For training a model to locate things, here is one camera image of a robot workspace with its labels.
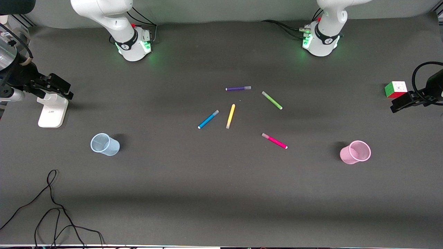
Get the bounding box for dark grey table cloth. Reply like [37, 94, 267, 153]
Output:
[0, 12, 443, 248]

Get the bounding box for yellow marker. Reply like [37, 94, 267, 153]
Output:
[226, 104, 236, 129]

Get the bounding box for black right arm base cables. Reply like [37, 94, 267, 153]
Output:
[126, 6, 158, 44]

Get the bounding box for pink marker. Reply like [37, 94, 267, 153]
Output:
[261, 133, 288, 150]

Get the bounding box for rubik's cube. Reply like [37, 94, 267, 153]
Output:
[385, 81, 408, 99]

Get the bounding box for loose thin black cable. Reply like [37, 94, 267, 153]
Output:
[0, 169, 105, 249]

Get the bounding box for green marker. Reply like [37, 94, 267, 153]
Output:
[261, 91, 283, 110]

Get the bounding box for light blue plastic cup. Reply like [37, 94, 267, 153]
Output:
[90, 133, 120, 156]

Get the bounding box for pink plastic cup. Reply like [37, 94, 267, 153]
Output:
[340, 140, 372, 165]

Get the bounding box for blue marker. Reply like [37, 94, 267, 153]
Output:
[198, 110, 220, 130]

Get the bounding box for black left arm base cables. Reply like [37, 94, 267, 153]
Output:
[261, 9, 324, 39]

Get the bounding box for black arm base cables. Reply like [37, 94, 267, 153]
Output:
[126, 6, 158, 44]
[261, 9, 324, 39]

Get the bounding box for aluminium frame profile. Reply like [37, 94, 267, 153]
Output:
[0, 14, 36, 35]

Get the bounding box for white stand base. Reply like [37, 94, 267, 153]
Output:
[37, 93, 69, 128]

